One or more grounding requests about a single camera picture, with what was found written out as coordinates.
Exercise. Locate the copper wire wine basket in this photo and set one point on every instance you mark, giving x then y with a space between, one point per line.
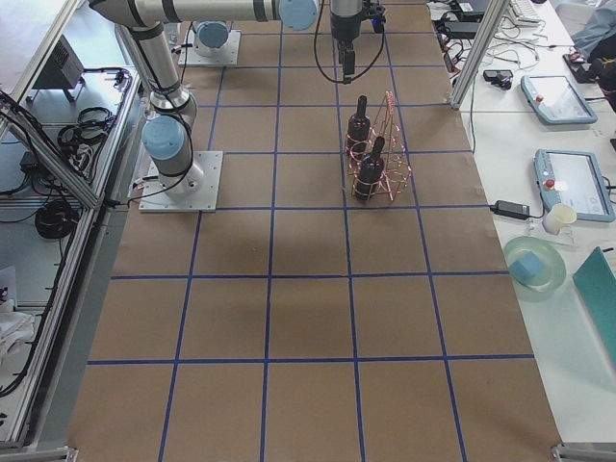
397 171

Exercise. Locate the green glass plate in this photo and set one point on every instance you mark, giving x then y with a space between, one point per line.
549 255

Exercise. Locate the white paper cup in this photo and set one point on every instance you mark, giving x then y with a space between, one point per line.
560 216

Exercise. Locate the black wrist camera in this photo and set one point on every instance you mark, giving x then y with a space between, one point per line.
374 11

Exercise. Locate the blue teach pendant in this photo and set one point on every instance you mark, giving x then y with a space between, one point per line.
573 178
556 100

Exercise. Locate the black power adapter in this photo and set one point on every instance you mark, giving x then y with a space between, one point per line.
510 210

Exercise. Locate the dark bottle in basket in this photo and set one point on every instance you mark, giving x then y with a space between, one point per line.
358 128
370 172

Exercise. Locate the blue foam cube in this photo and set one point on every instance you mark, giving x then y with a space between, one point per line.
529 270

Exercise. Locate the teal board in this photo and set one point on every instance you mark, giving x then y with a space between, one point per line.
594 280

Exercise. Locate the aluminium frame post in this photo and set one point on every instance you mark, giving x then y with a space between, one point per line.
485 33

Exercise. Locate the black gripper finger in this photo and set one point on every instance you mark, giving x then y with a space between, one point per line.
346 58

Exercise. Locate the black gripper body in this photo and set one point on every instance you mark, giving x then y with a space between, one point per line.
346 26

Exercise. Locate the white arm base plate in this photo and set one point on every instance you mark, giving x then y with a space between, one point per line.
198 191
198 55

